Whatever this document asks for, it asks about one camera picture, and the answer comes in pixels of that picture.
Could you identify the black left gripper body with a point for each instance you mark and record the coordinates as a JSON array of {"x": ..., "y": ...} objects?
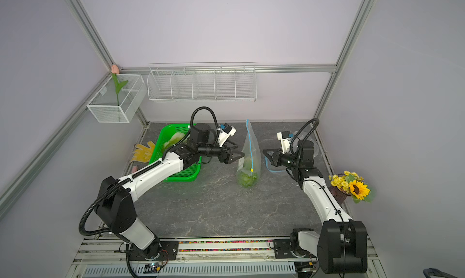
[{"x": 214, "y": 151}]

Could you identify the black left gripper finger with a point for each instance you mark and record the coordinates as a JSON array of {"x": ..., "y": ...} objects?
[
  {"x": 231, "y": 145},
  {"x": 234, "y": 156}
]

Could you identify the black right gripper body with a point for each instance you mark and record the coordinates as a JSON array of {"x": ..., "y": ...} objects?
[{"x": 287, "y": 160}]

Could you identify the zip-top bag with label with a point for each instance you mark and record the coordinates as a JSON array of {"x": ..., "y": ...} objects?
[{"x": 252, "y": 161}]

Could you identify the clear blue-zip zip-top bag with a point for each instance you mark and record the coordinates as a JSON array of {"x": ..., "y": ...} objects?
[{"x": 306, "y": 147}]

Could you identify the green chinese cabbage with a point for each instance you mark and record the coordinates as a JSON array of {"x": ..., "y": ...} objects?
[{"x": 178, "y": 136}]

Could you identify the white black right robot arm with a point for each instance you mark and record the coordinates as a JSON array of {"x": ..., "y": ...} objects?
[{"x": 342, "y": 245}]

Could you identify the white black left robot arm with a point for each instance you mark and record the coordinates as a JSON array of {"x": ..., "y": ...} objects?
[{"x": 113, "y": 210}]

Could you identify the green plastic perforated basket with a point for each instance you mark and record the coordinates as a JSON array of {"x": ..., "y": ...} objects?
[{"x": 168, "y": 137}]

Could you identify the sunflower bouquet in pot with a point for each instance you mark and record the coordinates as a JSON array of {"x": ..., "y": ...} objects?
[{"x": 350, "y": 185}]

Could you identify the yellow dotted work glove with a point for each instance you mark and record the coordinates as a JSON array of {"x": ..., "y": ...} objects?
[{"x": 143, "y": 153}]

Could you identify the pink artificial tulip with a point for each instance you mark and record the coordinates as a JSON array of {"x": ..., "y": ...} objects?
[{"x": 118, "y": 85}]

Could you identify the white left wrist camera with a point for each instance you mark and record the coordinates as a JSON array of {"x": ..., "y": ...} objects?
[{"x": 225, "y": 132}]

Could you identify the long white wire shelf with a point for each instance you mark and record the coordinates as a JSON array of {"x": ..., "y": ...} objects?
[{"x": 202, "y": 81}]

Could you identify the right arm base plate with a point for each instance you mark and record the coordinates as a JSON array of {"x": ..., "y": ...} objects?
[{"x": 283, "y": 249}]

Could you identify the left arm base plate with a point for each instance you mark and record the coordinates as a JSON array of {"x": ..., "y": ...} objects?
[{"x": 163, "y": 250}]

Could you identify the white vented cable duct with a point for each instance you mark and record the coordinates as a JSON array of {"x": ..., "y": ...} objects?
[{"x": 192, "y": 269}]

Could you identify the small white wire basket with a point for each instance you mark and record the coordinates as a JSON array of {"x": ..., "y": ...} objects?
[{"x": 103, "y": 104}]

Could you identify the aluminium mounting rail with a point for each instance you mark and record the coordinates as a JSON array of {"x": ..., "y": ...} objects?
[{"x": 190, "y": 250}]

